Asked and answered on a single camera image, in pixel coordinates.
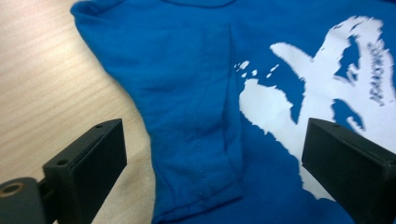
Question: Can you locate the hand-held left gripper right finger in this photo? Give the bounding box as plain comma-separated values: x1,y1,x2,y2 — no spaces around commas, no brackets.
301,117,396,224

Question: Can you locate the blue t-shirt with white print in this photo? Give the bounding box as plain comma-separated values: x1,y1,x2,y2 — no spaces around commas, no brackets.
70,0,396,224

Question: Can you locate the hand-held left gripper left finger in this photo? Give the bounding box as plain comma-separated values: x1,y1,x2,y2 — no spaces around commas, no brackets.
38,118,128,224

